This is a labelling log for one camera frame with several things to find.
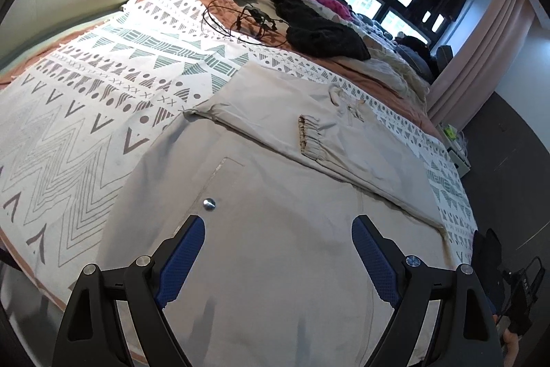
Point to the pale green bed sheet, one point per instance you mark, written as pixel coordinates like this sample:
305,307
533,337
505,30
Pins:
64,36

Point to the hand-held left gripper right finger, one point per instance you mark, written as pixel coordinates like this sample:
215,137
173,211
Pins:
374,259

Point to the white geometric patterned blanket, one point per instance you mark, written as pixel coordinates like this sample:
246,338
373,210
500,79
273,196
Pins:
86,113

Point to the black knit garment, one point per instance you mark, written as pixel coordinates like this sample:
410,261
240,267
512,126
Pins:
322,36

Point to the white bedside cabinet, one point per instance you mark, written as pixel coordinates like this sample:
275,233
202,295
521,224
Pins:
462,165

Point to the grey chair back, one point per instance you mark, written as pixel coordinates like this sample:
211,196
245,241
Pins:
444,57

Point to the pile of clothes by window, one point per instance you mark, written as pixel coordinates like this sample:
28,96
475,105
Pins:
395,70

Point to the pink curtain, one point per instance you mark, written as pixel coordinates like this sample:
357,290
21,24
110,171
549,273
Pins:
485,61

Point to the beige jacket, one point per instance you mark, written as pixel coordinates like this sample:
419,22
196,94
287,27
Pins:
279,242

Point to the person's right hand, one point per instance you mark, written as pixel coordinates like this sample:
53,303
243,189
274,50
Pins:
511,343

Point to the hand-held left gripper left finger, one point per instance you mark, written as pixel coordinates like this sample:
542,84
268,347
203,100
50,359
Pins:
182,259

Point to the pink cloth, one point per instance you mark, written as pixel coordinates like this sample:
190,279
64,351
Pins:
331,1

